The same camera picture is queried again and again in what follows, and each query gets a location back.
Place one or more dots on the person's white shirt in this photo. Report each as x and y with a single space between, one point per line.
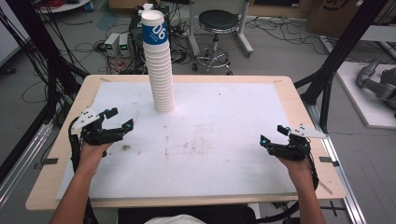
176 219

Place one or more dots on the black metal stand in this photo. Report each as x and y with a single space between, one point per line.
339 53

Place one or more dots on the white table mat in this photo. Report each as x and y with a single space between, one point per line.
199 140

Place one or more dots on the white round table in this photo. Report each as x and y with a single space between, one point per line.
62 5

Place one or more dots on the person's right hand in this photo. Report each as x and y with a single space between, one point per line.
295 168

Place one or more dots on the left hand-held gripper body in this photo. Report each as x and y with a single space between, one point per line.
93 134

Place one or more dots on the black tape piece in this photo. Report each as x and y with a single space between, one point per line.
49 161
327 160

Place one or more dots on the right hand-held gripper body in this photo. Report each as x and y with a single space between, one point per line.
294 148

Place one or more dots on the black round stool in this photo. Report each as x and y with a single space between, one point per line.
218 20

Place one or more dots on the grey power supply unit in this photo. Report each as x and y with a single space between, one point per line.
111 43
124 44

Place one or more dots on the black equipment box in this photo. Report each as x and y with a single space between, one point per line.
135 34

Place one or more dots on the person's black trousers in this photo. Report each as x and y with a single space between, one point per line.
218 215

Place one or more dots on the wooden table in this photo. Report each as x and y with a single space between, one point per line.
314 174

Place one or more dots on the person's left hand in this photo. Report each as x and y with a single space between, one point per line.
92 154

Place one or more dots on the white floor platform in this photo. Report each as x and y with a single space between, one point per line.
358 93

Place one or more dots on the brown cardboard box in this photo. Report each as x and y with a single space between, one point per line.
336 15

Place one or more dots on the aluminium rail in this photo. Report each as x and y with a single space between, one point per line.
21 168
339 174

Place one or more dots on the stack of white paper cups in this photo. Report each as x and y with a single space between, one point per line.
158 62

